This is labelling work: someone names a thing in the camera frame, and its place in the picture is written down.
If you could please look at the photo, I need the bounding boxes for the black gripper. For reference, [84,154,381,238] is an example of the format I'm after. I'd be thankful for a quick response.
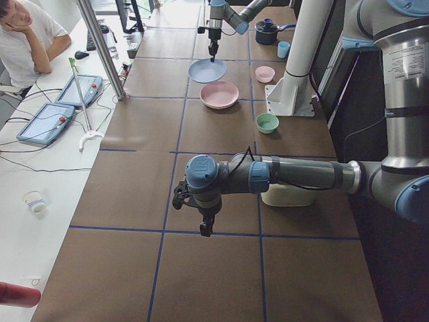
[208,28,221,62]
[172,181,215,237]

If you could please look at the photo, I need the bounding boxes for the blue plate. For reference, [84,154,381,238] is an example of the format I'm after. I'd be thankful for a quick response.
[188,58,227,83]

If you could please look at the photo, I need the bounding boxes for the pink plate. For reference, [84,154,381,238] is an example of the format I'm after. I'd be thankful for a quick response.
[200,81,239,109]

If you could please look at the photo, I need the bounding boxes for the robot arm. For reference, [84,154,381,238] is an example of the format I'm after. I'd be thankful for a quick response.
[197,0,272,63]
[172,1,428,237]

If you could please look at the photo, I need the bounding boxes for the dark blue pot with lid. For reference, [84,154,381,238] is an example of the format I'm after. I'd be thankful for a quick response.
[255,18,296,45]

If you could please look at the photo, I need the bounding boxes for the pink bowl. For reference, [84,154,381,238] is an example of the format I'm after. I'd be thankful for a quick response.
[255,66,275,83]

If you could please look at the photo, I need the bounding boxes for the light blue cup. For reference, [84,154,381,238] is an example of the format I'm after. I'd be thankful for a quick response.
[277,41,290,58]

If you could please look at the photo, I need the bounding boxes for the black monitor stand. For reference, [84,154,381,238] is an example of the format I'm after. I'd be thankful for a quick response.
[115,0,145,34]

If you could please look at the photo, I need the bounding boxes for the cream toaster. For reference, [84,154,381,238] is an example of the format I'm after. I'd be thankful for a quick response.
[261,184,318,207]

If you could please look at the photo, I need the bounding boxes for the green bowl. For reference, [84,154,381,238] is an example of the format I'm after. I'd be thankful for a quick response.
[256,113,280,134]

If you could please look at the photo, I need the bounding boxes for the white reacher grabber stick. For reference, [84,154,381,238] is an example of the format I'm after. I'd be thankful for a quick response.
[68,57,105,153]

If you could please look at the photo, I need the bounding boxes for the black keyboard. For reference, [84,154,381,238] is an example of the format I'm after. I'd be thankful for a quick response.
[86,31,97,52]

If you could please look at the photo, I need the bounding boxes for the far teach pendant tablet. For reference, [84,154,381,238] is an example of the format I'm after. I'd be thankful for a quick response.
[55,74,103,109]

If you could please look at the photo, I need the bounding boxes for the teach pendant tablet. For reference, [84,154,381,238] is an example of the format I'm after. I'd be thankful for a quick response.
[16,103,75,145]
[55,74,103,109]

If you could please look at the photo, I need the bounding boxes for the black computer mouse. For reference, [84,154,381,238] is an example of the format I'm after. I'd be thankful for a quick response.
[74,50,89,60]

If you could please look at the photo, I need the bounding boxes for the paper cup on side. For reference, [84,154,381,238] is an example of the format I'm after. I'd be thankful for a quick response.
[23,191,46,213]

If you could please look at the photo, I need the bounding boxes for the near teach pendant tablet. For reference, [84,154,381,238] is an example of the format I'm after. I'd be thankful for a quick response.
[16,103,75,145]

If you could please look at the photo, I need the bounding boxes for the seated person white shirt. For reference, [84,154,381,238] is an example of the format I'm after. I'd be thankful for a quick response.
[1,1,72,91]

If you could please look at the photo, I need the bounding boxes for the red cylinder object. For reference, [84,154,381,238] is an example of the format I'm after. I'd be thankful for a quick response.
[1,282,41,308]

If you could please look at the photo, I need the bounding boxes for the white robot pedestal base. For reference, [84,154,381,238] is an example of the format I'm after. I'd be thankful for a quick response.
[265,0,334,117]

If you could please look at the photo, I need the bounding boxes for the aluminium frame post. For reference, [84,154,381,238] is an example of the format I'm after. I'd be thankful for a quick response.
[76,0,125,101]

